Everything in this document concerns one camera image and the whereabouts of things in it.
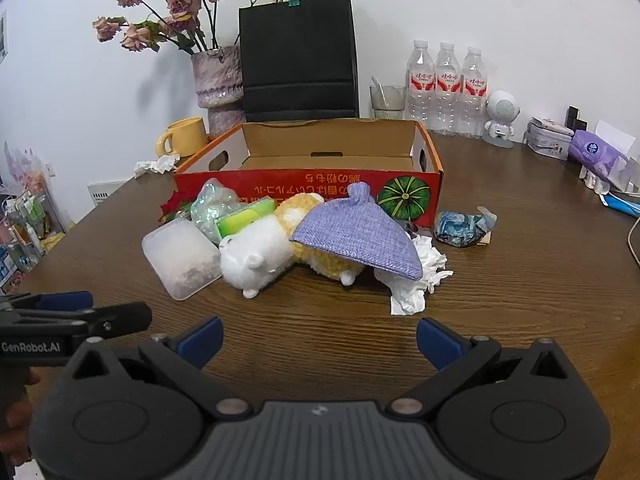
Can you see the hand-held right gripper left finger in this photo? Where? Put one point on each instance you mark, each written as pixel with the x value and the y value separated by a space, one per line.
pixel 202 340

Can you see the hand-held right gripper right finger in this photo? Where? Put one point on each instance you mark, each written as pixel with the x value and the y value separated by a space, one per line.
pixel 440 342

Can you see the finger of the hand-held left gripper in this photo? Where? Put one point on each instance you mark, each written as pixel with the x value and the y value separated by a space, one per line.
pixel 65 300
pixel 125 317

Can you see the plastic wrap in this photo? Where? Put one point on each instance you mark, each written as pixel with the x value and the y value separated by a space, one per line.
pixel 407 295

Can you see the translucent plastic container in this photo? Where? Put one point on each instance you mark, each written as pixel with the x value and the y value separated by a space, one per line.
pixel 180 260

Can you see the white yellow plush toy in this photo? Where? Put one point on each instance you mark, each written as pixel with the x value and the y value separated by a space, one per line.
pixel 255 250

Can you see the iridescent plastic bag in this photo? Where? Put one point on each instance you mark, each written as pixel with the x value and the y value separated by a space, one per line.
pixel 212 207

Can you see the green white packet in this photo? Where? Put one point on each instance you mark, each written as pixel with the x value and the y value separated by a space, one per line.
pixel 245 212

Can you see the purple knitted pouch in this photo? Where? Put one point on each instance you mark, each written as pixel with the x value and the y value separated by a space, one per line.
pixel 350 235

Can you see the orange cardboard box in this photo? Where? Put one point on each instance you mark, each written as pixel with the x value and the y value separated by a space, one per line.
pixel 325 187

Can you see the person's left hand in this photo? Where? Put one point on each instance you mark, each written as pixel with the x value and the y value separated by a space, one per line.
pixel 17 425

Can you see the rack of small bottles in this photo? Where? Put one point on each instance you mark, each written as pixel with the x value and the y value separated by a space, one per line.
pixel 25 220

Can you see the blue crinkled wrapper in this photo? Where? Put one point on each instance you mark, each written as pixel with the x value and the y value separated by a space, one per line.
pixel 457 227

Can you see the red crinkled wrapper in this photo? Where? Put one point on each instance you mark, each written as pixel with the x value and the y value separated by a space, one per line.
pixel 172 206

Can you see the small crumpled white tissue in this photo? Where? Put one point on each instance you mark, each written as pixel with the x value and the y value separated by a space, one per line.
pixel 160 164

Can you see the yellow mug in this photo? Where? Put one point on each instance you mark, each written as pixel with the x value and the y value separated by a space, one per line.
pixel 187 137

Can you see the printed tin box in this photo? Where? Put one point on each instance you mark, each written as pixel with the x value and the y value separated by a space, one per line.
pixel 547 142

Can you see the white robot figure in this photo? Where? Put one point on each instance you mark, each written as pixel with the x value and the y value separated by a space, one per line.
pixel 502 110

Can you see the clear glass cup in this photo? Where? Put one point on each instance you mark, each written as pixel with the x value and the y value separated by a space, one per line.
pixel 392 105

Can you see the purple tissue pack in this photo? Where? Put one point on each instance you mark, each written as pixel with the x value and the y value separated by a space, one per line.
pixel 595 152

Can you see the clear water bottle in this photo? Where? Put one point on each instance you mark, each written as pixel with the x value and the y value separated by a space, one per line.
pixel 447 92
pixel 474 95
pixel 420 90

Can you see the purple mottled vase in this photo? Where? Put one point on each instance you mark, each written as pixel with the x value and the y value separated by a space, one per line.
pixel 217 80

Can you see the small black box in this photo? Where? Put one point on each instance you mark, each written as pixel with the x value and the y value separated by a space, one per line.
pixel 572 116
pixel 582 125

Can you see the spoon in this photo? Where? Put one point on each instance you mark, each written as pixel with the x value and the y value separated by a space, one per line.
pixel 379 87

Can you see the black paper bag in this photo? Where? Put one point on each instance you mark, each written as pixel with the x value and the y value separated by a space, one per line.
pixel 297 50

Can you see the dried pink roses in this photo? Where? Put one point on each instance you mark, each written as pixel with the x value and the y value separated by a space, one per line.
pixel 180 5

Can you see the wall picture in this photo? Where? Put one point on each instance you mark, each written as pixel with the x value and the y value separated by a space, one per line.
pixel 3 35

